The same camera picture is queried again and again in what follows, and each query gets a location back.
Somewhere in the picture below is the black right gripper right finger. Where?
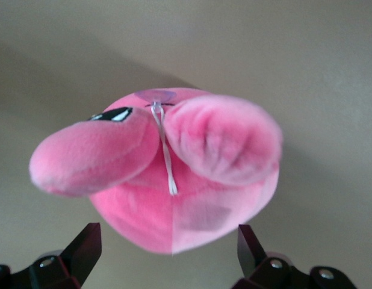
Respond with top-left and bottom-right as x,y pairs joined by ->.
231,224 -> 358,289

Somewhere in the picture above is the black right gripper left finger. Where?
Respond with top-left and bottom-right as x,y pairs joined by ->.
0,222 -> 102,289

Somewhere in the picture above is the pink plush toy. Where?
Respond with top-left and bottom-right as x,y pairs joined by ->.
28,87 -> 284,256

